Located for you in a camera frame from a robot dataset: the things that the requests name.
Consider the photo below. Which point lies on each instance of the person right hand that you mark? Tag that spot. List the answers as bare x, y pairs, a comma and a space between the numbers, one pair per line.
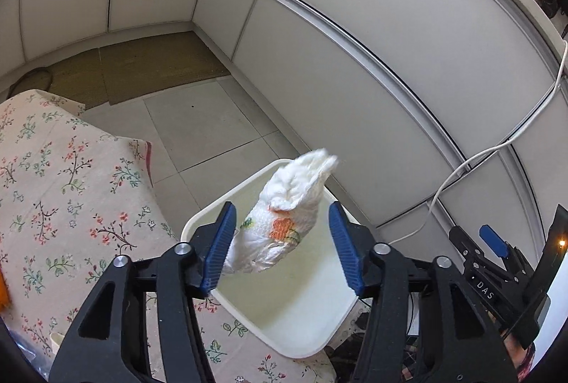
522, 358

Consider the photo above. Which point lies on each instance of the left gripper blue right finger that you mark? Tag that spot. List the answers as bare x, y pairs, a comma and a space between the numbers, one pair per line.
344, 233

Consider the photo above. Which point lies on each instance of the white paper towel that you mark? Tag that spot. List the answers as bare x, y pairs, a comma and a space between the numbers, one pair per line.
285, 212

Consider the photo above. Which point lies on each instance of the floral tablecloth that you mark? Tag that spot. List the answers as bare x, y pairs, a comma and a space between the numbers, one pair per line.
73, 197

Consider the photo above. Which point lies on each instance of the orange peel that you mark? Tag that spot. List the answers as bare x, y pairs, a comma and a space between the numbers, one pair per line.
5, 300

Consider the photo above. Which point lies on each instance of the white plastic trash bin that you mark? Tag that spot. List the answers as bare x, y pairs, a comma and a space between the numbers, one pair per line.
296, 306

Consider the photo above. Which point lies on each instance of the brown floor mat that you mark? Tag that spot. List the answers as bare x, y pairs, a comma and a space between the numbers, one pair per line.
124, 71

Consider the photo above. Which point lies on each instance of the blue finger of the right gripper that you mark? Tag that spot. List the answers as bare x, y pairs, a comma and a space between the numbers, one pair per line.
494, 241

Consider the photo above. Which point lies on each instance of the white kitchen cabinets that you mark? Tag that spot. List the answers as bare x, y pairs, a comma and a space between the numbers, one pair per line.
439, 110

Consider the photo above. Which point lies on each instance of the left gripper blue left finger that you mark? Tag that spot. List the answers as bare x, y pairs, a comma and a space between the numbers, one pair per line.
213, 261

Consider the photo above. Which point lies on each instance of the round woven mat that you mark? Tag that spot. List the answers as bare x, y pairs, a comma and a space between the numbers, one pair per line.
36, 79

